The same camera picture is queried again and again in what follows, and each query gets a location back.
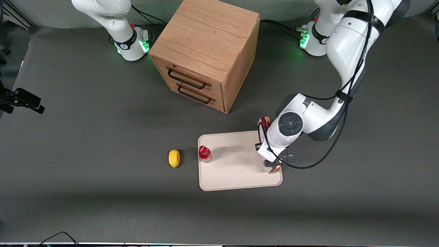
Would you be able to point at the red tartan cookie box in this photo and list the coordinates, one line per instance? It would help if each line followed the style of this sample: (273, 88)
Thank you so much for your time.
(264, 122)

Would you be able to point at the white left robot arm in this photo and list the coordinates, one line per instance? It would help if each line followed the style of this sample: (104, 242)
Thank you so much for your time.
(349, 44)

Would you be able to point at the beige plastic tray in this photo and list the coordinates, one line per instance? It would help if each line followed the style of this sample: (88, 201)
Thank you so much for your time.
(233, 168)

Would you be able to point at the small red bottle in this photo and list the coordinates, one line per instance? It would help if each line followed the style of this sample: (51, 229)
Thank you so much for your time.
(205, 153)

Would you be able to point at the wooden drawer front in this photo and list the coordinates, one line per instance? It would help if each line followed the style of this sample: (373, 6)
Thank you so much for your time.
(202, 90)
(192, 99)

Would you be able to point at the yellow lemon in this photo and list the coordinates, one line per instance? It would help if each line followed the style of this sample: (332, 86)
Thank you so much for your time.
(174, 158)

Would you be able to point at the wooden drawer cabinet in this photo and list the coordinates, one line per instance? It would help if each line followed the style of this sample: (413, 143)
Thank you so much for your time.
(205, 37)

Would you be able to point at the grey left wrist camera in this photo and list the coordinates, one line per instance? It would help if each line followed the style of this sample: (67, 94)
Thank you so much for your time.
(267, 163)

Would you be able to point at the aluminium frame rail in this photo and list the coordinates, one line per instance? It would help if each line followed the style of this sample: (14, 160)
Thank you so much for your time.
(17, 15)

